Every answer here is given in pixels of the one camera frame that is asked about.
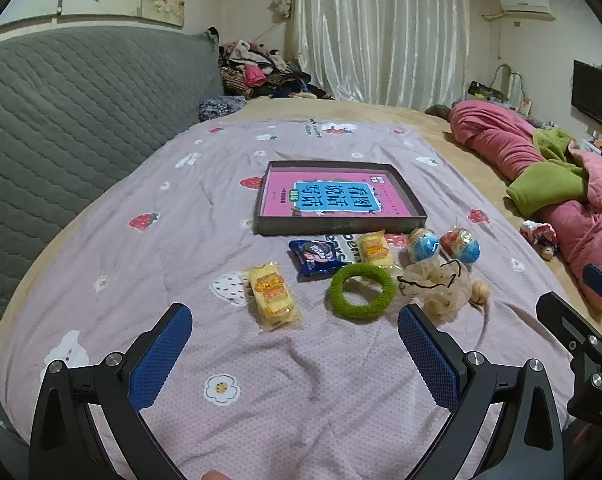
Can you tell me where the yellow cake packet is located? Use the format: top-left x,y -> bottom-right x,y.
243,262 -> 303,332
356,230 -> 397,268

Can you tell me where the dark blue patterned cloth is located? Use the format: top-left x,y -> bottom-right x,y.
198,96 -> 247,122

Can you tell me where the white air conditioner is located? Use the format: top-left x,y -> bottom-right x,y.
500,0 -> 553,16

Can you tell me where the black flat television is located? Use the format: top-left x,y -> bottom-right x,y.
571,59 -> 602,136

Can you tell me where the white television cabinet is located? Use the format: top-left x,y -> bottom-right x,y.
578,130 -> 602,176

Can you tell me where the small red white printed pouch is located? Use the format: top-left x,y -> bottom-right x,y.
520,220 -> 559,261

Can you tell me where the dark green bag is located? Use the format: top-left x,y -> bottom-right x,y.
468,81 -> 507,101

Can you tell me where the green fuzzy hair ring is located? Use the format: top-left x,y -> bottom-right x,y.
325,263 -> 397,320

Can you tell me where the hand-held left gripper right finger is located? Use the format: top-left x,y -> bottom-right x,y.
397,304 -> 564,480

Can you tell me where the shallow dark cardboard tray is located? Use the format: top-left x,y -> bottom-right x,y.
252,160 -> 428,237

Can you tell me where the white sheer curtain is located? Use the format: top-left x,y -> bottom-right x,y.
271,0 -> 471,108

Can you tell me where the beige bed sheet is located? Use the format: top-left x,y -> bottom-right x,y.
0,96 -> 602,396

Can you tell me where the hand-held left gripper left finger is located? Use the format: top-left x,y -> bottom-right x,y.
28,302 -> 194,480

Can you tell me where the purple strawberry print blanket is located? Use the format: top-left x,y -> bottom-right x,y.
0,119 -> 577,480

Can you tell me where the pink quilt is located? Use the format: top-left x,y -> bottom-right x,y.
448,100 -> 602,313

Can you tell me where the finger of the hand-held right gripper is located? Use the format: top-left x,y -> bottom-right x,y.
581,263 -> 602,302
535,291 -> 602,347

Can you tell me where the blue and red toy egg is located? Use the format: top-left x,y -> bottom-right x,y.
406,227 -> 441,262
440,226 -> 481,264

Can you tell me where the curved metal chair frame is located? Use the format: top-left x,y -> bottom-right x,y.
491,63 -> 527,98

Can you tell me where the green fleece blanket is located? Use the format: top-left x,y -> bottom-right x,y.
506,127 -> 592,218

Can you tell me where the pink and blue book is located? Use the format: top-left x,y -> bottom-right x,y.
260,169 -> 414,218

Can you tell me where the grey quilted headboard cover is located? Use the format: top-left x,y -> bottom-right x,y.
0,25 -> 224,396

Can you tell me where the blue cookie packet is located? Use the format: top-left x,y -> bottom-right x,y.
288,238 -> 349,282

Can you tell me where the pile of clothes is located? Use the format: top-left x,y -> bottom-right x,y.
218,40 -> 332,101

